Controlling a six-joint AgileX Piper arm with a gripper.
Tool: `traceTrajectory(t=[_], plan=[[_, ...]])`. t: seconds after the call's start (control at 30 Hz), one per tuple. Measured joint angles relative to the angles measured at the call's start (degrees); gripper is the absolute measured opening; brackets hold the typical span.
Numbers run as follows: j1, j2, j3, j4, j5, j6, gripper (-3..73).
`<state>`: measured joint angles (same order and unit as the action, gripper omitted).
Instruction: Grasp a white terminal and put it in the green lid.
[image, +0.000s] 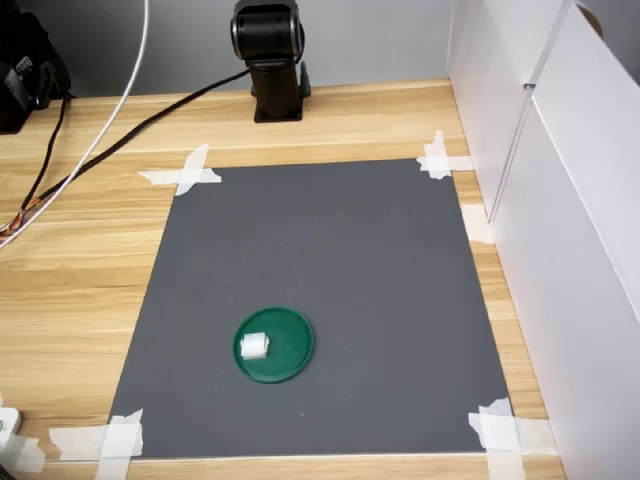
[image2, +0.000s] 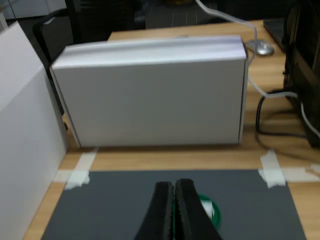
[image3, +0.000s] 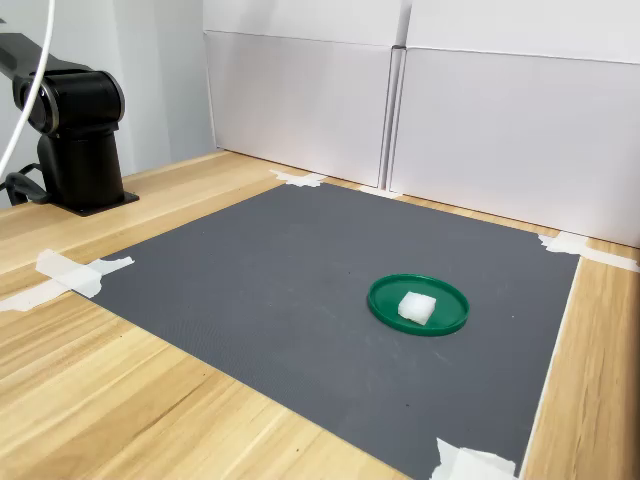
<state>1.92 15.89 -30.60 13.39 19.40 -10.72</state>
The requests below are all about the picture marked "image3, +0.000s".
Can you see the small white plastic terminal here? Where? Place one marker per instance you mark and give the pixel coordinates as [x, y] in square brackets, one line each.
[416, 307]

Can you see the round green lid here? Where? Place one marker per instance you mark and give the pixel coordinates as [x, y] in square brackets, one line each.
[385, 300]

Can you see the white masking tape patch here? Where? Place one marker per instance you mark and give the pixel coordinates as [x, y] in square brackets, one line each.
[375, 191]
[465, 462]
[302, 180]
[565, 244]
[75, 277]

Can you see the dark grey mat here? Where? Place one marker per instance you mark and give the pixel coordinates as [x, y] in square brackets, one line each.
[300, 300]

